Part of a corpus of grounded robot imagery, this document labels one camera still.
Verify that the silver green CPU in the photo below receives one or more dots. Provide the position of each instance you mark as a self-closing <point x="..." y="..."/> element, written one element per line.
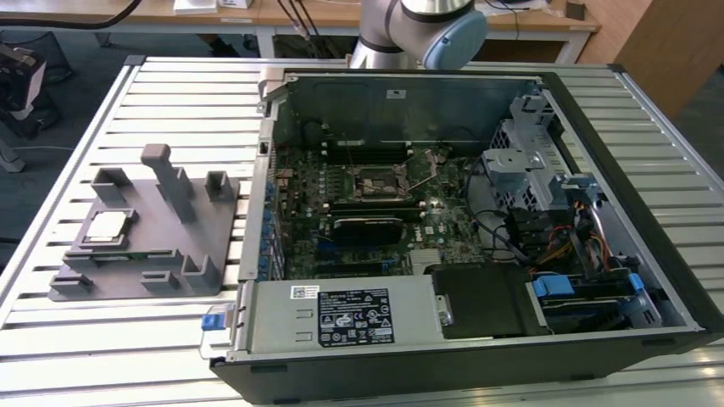
<point x="106" y="226"/>

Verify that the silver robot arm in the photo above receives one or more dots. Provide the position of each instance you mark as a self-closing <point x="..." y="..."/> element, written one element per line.
<point x="384" y="25"/>

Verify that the CPU socket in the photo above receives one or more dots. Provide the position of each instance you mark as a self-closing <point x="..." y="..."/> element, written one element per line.
<point x="376" y="186"/>

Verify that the black RAM slot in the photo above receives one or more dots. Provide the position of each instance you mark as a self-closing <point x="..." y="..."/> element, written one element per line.
<point x="338" y="154"/>
<point x="376" y="212"/>
<point x="376" y="208"/>
<point x="376" y="216"/>
<point x="338" y="159"/>
<point x="338" y="150"/>
<point x="376" y="204"/>
<point x="338" y="145"/>

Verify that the black graphics card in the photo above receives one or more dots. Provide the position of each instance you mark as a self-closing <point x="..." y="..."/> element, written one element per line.
<point x="366" y="232"/>

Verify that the thin metal locking lever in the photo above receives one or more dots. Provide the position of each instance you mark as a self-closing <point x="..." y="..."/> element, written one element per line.
<point x="352" y="157"/>

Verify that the black expansion slot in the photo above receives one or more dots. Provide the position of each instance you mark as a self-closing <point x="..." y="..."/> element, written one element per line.
<point x="350" y="257"/>
<point x="350" y="268"/>

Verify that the green motherboard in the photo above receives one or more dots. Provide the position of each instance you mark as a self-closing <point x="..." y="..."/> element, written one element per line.
<point x="452" y="220"/>

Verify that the silver finned chipset heatsink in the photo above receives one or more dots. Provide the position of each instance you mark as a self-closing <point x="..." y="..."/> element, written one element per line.
<point x="424" y="259"/>

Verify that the silver metal drive cage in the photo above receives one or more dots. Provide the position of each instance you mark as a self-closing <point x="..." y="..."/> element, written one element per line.
<point x="522" y="182"/>

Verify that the silver power supply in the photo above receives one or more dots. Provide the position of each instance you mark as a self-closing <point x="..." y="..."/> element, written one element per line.
<point x="270" y="322"/>

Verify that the grey parts rack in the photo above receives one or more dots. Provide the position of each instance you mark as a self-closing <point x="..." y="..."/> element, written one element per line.
<point x="164" y="237"/>

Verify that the blue case latch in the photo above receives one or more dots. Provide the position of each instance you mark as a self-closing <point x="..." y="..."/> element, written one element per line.
<point x="213" y="321"/>

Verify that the black open PC case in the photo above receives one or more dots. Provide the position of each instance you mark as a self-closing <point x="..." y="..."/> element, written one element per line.
<point x="452" y="373"/>

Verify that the black disk bay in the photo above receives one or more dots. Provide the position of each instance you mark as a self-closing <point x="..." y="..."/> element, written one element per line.
<point x="582" y="313"/>

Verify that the small blue plastic clip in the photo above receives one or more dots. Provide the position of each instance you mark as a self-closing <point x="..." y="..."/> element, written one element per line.
<point x="634" y="282"/>

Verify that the small white box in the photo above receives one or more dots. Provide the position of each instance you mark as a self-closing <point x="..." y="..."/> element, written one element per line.
<point x="234" y="3"/>

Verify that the large white box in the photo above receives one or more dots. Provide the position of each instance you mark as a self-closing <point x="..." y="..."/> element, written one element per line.
<point x="194" y="6"/>

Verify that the small black desk item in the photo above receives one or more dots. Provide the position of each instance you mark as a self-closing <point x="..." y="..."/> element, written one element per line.
<point x="576" y="10"/>

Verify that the grey table foot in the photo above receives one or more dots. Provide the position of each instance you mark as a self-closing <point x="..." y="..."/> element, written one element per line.
<point x="8" y="159"/>

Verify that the wooden cabinet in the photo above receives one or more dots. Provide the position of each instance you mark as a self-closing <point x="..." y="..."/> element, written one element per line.
<point x="666" y="51"/>

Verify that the black mesh waste bin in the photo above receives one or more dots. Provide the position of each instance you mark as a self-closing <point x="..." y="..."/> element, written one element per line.
<point x="50" y="51"/>

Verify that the silver metal bracket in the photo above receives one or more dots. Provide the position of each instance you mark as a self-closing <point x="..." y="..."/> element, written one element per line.
<point x="512" y="160"/>

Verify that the wooden desk white frame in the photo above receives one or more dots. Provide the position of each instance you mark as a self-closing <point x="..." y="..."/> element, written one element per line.
<point x="197" y="22"/>

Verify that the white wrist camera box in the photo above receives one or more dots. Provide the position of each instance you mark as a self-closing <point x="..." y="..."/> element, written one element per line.
<point x="30" y="85"/>

